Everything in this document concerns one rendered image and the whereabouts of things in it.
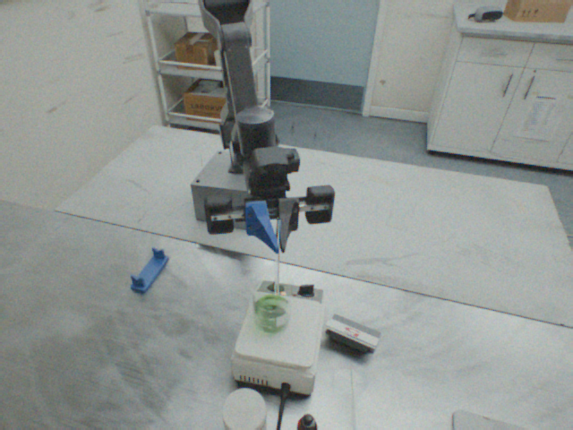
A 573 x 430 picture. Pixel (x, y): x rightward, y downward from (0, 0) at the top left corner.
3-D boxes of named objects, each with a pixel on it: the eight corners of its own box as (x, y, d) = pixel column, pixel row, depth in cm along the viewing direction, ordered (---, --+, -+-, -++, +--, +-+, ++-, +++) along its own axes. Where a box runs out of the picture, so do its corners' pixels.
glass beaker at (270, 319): (297, 311, 64) (299, 276, 59) (285, 343, 59) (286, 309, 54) (257, 299, 66) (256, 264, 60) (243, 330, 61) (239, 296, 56)
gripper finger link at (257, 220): (245, 235, 57) (244, 202, 53) (270, 232, 58) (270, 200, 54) (252, 270, 52) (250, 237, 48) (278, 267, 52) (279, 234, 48)
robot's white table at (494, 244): (189, 294, 191) (153, 124, 133) (450, 361, 163) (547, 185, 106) (133, 386, 155) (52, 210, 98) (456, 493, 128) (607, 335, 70)
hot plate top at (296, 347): (252, 293, 68) (252, 289, 67) (321, 305, 66) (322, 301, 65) (233, 355, 58) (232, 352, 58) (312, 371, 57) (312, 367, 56)
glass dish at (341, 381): (325, 382, 64) (326, 374, 62) (347, 361, 66) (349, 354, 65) (350, 408, 60) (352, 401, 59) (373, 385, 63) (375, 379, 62)
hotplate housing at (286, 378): (260, 288, 78) (260, 260, 73) (326, 298, 76) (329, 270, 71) (227, 396, 62) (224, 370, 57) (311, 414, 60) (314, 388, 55)
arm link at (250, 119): (231, 158, 71) (221, 96, 64) (275, 150, 72) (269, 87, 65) (243, 194, 63) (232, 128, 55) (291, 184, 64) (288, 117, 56)
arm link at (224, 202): (206, 202, 63) (201, 170, 59) (319, 192, 65) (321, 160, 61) (208, 236, 57) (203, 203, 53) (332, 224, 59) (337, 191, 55)
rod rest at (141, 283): (156, 255, 86) (152, 243, 83) (169, 258, 85) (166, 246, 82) (130, 289, 78) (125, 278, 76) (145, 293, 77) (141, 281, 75)
